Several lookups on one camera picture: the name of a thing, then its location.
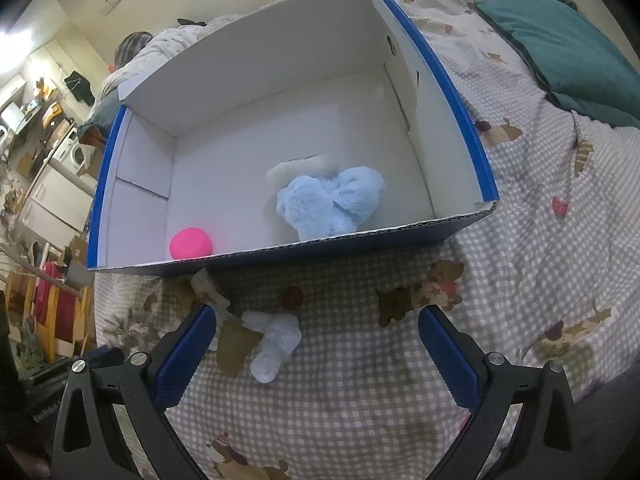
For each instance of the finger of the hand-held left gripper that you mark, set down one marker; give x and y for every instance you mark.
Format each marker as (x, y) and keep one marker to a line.
(107, 355)

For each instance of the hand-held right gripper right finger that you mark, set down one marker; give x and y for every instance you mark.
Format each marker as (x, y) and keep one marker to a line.
(447, 360)

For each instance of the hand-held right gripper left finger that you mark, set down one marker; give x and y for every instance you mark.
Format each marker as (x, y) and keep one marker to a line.
(185, 355)

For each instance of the brown fuzzy scrunchie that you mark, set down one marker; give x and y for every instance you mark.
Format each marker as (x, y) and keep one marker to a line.
(291, 298)

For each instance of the blue and white cardboard box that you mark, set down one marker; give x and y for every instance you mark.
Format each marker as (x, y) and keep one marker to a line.
(300, 110)

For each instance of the red storage box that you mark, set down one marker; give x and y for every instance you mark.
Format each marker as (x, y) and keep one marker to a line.
(50, 295)

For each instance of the checked dog print blanket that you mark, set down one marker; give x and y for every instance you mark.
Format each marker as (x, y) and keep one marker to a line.
(350, 410)

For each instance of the pink ball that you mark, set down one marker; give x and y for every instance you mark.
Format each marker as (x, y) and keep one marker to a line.
(190, 244)

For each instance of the white kitchen cabinet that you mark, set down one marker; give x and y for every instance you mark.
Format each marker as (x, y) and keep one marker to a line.
(55, 200)

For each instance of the light blue plush toy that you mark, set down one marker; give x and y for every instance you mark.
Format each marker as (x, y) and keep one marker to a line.
(325, 205)

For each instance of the white washing machine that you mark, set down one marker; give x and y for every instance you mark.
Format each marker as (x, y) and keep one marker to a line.
(77, 152)

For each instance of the cream plush toy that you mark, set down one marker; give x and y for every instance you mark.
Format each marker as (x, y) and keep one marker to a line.
(300, 165)

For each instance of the black hanging garment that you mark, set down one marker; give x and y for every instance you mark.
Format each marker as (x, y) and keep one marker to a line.
(80, 87)

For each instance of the crumpled white duvet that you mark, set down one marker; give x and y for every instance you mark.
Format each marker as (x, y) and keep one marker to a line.
(165, 42)

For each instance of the teal pillow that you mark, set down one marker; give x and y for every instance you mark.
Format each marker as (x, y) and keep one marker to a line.
(560, 50)

